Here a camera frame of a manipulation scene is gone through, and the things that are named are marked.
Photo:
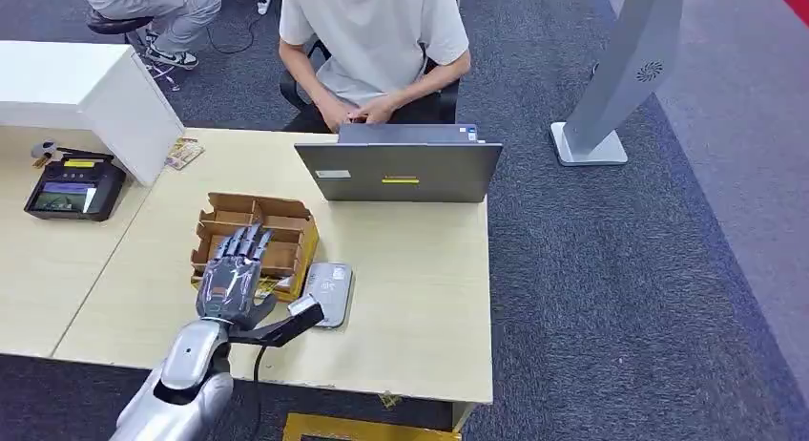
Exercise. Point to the person's right hand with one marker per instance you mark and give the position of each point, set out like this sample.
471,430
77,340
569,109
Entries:
332,112

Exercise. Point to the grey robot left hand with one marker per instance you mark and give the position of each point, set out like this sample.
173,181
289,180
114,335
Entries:
230,286

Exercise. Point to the person's left hand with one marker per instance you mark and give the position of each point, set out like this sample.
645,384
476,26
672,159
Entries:
376,110

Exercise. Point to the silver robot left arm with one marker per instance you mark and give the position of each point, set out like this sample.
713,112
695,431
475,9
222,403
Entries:
183,375

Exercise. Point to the yellow printed card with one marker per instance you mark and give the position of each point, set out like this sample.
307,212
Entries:
268,287

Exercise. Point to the grey laptop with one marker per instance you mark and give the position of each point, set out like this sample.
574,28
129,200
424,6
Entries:
398,172

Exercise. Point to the person at desk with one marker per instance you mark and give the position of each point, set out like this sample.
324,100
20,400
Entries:
373,40

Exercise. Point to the cardboard box with compartments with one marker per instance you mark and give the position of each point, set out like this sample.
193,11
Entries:
284,229

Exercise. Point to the grey flat card case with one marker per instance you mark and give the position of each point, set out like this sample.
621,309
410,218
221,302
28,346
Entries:
332,286

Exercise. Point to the stack of printed cards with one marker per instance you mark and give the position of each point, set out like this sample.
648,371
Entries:
184,153

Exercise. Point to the black terminal with screen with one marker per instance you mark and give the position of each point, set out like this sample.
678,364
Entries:
72,188

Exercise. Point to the small yellow scrap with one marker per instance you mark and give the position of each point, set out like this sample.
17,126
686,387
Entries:
390,401

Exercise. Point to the person on stool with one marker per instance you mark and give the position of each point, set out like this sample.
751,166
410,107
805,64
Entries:
158,5

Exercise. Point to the grey hammer-shaped tool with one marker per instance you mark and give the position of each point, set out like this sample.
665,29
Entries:
43,150

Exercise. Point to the black stool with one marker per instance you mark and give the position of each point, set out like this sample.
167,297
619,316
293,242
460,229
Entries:
114,24

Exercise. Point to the grey stand with white base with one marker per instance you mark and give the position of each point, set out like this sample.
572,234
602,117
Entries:
622,65

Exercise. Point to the white cabinet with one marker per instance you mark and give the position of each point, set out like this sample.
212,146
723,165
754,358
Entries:
76,81

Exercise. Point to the yellow frame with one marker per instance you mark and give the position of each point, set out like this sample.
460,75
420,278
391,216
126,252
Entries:
354,428

